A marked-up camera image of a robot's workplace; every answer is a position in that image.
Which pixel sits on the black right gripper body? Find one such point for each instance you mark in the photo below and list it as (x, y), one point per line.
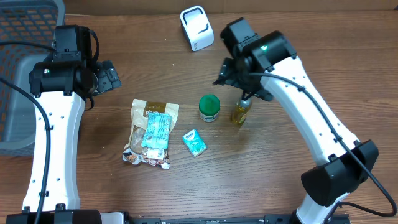
(237, 77)

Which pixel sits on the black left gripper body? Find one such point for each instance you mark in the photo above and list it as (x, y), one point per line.
(104, 79)

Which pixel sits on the yellow dish soap bottle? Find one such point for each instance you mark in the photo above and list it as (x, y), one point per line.
(240, 111)

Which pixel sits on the green lidded jar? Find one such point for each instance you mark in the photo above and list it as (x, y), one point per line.
(209, 108)

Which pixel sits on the teal tissue pack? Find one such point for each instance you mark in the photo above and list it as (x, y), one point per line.
(194, 143)

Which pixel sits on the brown snack bag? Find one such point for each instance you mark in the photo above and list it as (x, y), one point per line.
(133, 151)

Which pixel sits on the teal wafer packet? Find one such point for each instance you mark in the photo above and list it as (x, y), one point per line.
(157, 132)

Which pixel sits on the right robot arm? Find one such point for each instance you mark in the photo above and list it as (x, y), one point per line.
(268, 67)

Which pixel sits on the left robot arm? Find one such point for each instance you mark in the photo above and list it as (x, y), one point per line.
(59, 89)

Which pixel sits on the white barcode scanner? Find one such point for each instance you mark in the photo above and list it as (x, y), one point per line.
(196, 28)

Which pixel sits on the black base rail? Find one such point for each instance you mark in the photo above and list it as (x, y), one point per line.
(217, 221)

